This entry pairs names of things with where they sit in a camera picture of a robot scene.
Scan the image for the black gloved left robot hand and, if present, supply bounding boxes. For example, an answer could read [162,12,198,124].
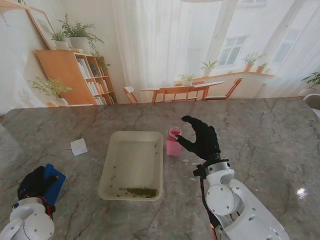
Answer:
[16,166,61,201]

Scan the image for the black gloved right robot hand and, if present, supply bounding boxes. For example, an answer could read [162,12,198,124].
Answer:
[174,115,222,161]

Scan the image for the square pink jar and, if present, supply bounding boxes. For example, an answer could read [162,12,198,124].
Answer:
[166,127,182,157]

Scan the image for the white square jar lid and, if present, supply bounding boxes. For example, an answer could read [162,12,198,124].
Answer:
[70,138,88,157]

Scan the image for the cream baking tray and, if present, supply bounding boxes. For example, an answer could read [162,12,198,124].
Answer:
[98,130,165,202]

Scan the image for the green beans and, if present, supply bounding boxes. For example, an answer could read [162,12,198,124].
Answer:
[109,143,159,198]

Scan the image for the wooden chair with backrest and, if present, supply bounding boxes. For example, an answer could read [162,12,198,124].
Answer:
[169,86,199,102]

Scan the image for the wooden dining table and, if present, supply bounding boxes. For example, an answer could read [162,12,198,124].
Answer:
[140,81,226,103]

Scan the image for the bushy plant terracotta pot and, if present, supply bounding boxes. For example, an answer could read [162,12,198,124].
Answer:
[242,51,268,73]

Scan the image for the small plant terracotta pot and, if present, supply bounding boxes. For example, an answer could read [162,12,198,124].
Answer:
[256,62,270,74]

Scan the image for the wooden bookshelf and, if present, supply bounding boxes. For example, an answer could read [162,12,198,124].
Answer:
[34,49,118,106]

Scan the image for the white rounded chair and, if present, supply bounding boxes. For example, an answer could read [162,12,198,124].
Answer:
[303,93,320,111]

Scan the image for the broad leaf potted plant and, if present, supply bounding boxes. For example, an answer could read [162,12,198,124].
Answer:
[299,71,320,97]

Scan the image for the trailing ivy plant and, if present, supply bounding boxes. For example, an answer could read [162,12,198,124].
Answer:
[91,51,111,72]

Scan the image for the large plant white pot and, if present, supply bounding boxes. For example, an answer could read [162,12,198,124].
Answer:
[57,13,105,55]

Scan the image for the red black left arm cable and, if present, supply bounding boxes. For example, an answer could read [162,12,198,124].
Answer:
[37,196,56,220]

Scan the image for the red black arm cable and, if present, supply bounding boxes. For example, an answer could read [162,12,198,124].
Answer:
[199,174,219,240]
[37,196,56,220]

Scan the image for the red black right arm cable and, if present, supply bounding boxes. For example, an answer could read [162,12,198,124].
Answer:
[199,174,219,240]

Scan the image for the leaning wooden picture frame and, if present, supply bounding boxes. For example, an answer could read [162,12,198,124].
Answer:
[25,8,58,51]

